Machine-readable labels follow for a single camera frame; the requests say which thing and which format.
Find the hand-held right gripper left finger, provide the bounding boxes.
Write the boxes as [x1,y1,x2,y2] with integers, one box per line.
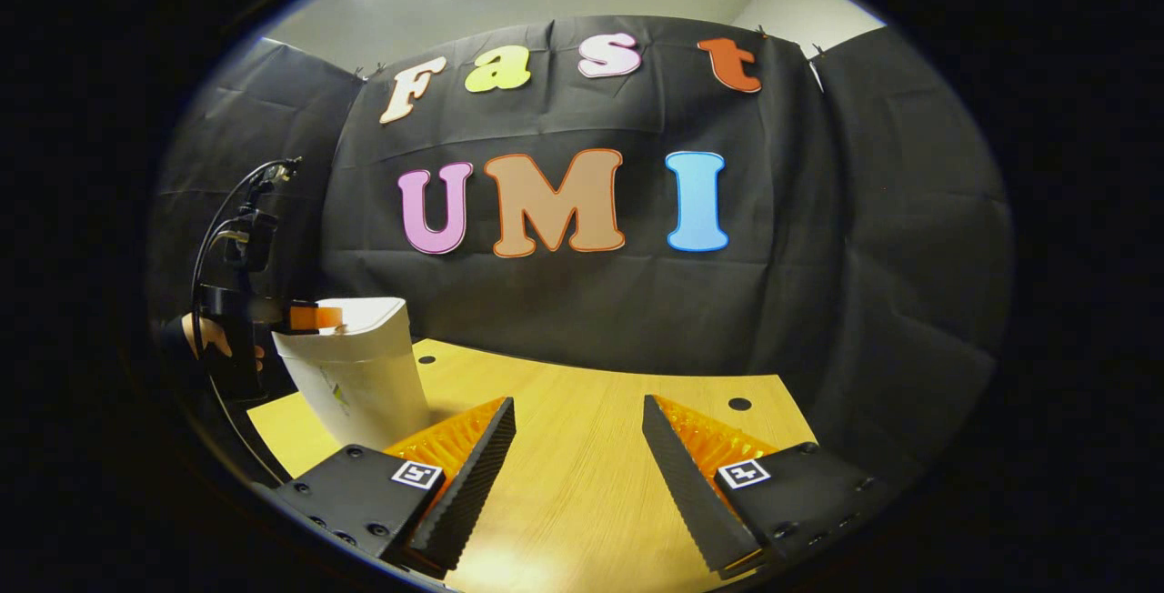
[276,397,517,573]

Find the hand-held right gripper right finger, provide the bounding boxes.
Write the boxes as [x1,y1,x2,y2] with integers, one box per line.
[641,394,902,581]

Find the white desktop garbage bin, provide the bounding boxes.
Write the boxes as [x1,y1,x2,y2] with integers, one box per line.
[273,297,432,451]

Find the wooden desktop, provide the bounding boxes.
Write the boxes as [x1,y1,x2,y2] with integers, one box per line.
[247,338,819,593]

